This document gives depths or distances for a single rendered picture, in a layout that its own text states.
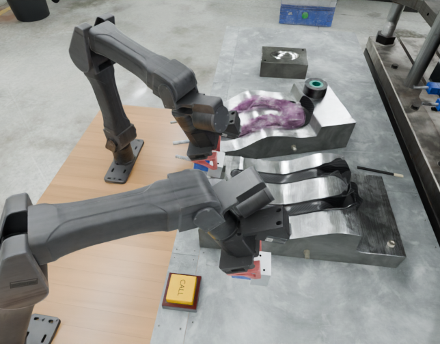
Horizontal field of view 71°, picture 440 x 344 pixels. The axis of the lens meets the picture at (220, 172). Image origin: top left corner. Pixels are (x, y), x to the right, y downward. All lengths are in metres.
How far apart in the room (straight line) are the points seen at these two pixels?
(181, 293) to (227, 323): 0.12
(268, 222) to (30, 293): 0.34
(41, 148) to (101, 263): 1.79
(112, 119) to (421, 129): 1.10
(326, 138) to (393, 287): 0.48
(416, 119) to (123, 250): 1.16
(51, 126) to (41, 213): 2.32
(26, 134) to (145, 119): 1.64
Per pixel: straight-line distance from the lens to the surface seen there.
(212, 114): 0.64
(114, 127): 0.93
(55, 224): 0.42
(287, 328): 0.78
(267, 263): 0.65
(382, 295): 0.88
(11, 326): 0.61
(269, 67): 1.44
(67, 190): 1.06
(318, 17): 4.10
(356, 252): 0.84
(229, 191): 0.48
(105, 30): 0.77
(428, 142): 1.35
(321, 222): 0.78
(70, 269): 0.90
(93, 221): 0.42
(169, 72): 0.67
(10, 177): 2.46
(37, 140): 2.66
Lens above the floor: 1.54
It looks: 48 degrees down
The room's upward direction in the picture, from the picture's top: straight up
